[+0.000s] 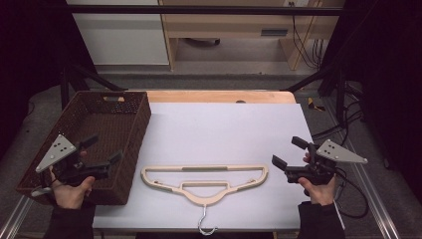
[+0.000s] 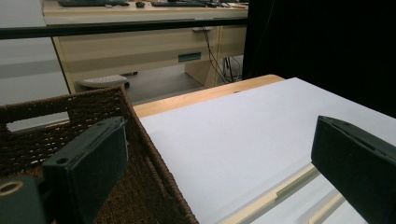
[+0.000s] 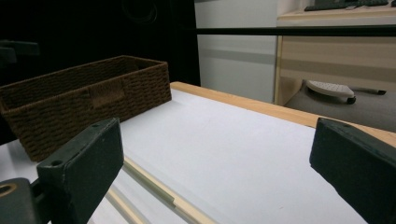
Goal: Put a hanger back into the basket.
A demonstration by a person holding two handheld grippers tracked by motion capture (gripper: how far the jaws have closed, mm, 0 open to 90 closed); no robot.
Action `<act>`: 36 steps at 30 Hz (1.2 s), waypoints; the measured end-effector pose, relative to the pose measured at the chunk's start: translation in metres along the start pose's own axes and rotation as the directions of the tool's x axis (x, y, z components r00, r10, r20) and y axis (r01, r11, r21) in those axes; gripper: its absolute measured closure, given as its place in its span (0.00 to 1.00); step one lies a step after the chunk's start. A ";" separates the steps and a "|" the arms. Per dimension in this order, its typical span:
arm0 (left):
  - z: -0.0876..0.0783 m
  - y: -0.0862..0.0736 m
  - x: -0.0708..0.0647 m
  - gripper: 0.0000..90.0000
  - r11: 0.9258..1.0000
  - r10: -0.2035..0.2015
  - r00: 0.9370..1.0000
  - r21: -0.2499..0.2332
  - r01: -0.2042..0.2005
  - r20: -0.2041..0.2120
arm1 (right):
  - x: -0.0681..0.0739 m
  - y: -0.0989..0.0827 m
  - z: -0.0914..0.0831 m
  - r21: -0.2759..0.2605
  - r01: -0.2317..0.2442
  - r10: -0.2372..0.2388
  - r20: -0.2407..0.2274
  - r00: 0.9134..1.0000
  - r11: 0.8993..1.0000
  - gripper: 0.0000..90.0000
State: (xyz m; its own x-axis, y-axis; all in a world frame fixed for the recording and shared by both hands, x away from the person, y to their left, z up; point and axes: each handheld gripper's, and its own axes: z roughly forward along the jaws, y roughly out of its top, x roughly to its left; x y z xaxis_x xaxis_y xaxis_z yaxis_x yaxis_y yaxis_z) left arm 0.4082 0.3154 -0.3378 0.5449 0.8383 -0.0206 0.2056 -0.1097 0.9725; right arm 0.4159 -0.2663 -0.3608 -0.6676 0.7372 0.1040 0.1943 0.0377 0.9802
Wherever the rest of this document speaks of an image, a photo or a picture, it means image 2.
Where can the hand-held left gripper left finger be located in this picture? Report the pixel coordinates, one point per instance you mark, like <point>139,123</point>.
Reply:
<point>93,161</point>

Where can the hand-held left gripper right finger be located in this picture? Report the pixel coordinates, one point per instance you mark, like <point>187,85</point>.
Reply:
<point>358,168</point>

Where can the brown woven basket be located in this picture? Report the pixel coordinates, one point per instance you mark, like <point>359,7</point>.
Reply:
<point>149,174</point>

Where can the cream wooden clothes hanger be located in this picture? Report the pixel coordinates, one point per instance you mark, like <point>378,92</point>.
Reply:
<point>264,202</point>

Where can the white cabinet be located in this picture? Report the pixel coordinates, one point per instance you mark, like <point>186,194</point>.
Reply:
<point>21,77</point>

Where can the beige wooden desk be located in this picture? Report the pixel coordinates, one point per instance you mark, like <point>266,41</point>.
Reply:
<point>124,53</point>

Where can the black curtain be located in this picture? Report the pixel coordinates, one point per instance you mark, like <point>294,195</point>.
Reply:
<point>327,46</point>

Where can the white table sheet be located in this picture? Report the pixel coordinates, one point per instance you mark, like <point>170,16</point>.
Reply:
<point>233,130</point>

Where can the black horizontal bar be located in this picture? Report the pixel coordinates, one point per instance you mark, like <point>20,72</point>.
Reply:
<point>93,28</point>

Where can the black keyboard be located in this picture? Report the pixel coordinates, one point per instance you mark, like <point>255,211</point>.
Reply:
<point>90,2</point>
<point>177,4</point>

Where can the black computer mouse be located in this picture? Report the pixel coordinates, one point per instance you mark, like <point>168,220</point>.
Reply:
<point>140,4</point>

